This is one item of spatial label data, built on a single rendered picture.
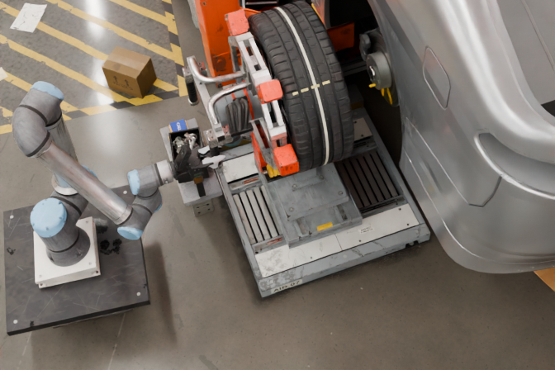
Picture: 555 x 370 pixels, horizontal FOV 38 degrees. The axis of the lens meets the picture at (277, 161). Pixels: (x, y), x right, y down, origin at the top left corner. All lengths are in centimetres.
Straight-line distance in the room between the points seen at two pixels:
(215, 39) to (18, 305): 140
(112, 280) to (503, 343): 170
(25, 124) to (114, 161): 136
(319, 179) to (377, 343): 78
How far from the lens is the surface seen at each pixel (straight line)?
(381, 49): 328
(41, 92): 297
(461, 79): 234
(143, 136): 427
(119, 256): 357
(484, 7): 236
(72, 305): 353
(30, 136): 292
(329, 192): 370
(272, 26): 303
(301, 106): 293
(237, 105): 297
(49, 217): 336
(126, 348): 372
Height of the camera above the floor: 337
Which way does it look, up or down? 56 degrees down
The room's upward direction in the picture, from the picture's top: 6 degrees counter-clockwise
